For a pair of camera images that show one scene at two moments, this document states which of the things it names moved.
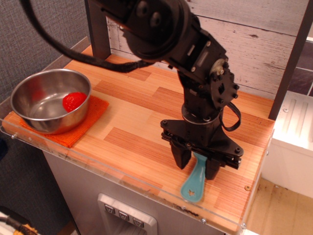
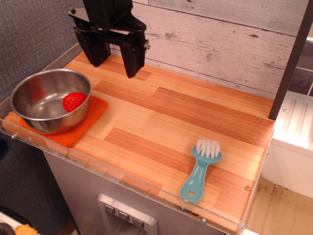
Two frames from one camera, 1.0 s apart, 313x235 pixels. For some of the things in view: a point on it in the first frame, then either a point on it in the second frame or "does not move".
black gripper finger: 182,155 to 97,50
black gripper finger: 212,169 to 134,55
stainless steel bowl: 54,101 does not move
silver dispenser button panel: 119,219 does not move
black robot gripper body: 203,135 to 110,20
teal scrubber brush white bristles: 192,189 does not move
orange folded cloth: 69,137 does not move
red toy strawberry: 73,101 does not move
